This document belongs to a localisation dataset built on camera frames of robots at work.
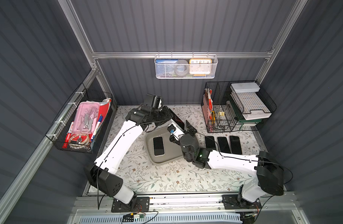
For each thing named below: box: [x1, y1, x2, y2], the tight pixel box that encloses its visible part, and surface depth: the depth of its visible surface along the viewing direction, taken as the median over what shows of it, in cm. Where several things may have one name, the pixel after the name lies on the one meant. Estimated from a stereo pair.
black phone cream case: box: [152, 136, 166, 157], surface depth 96 cm
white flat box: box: [230, 82, 261, 93], surface depth 104 cm
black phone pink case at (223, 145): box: [217, 137, 232, 154], surface depth 98 cm
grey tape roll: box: [174, 59, 190, 77], surface depth 89 cm
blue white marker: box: [90, 113, 103, 142], surface depth 72 cm
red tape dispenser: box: [69, 133, 93, 145], surface depth 68 cm
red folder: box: [97, 98, 112, 125], surface depth 78 cm
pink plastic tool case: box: [72, 101, 101, 134], surface depth 73 cm
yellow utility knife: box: [211, 110, 216, 125], surface depth 114 cm
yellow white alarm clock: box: [189, 58, 213, 75], surface depth 90 cm
